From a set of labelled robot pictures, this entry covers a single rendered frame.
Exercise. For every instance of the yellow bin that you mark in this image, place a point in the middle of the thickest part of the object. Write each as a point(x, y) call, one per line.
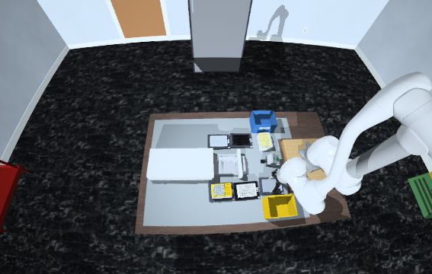
point(279, 206)

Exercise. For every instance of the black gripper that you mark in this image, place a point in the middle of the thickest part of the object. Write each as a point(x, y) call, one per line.
point(278, 183)

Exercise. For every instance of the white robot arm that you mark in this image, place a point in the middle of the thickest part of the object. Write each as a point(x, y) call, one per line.
point(401, 97)

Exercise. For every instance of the light grey bench mat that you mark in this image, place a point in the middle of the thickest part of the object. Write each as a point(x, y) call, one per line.
point(186, 202)

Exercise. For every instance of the blue open-top bin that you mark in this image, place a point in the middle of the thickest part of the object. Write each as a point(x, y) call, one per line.
point(260, 120)

